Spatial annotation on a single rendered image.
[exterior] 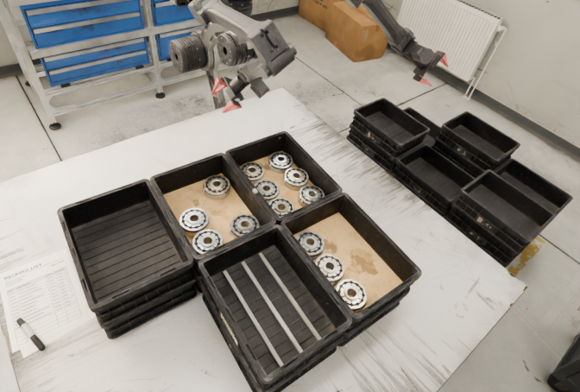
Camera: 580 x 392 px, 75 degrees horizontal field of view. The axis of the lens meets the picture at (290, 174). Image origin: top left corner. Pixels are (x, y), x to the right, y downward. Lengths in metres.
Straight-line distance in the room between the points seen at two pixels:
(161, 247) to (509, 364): 1.88
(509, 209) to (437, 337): 1.11
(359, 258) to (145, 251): 0.73
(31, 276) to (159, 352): 0.53
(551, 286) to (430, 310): 1.50
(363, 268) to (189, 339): 0.62
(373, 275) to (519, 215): 1.23
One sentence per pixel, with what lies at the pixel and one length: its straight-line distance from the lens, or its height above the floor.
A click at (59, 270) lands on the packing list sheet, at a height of 0.70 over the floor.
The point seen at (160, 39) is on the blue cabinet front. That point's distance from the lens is 3.25.
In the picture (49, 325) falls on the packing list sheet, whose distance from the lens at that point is 1.48.
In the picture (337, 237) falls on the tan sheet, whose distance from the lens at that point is 1.41.
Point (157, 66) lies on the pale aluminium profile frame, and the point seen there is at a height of 0.29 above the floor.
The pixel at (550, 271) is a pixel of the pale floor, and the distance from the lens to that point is 3.00.
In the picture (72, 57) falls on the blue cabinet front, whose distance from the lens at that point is 3.10.
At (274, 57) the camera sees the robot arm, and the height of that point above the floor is 1.45.
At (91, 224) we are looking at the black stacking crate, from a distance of 1.48.
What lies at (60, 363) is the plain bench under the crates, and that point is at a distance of 1.41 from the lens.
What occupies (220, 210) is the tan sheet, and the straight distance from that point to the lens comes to 1.44.
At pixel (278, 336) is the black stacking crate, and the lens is 1.21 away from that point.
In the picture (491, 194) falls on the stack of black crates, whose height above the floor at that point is 0.49.
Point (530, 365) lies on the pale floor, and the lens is 2.55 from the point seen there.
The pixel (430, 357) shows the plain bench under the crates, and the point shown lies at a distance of 1.46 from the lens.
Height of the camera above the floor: 1.95
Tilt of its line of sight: 45 degrees down
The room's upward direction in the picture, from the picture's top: 9 degrees clockwise
